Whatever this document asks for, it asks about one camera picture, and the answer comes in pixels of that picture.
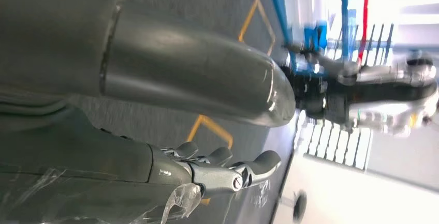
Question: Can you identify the white slatted rack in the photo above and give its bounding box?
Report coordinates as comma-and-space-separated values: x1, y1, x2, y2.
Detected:
294, 111, 374, 172

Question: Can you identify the blue steel shelf rack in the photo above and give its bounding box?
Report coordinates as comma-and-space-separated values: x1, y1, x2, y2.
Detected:
250, 0, 364, 78

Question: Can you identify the red barrier belt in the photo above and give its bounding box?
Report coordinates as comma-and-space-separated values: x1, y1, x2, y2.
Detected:
357, 0, 372, 64

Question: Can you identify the black silver humanoid robot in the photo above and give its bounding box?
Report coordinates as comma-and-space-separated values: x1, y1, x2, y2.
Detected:
279, 49, 439, 138

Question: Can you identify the white rolling partition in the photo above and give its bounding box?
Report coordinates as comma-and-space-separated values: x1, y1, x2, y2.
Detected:
269, 154, 439, 224

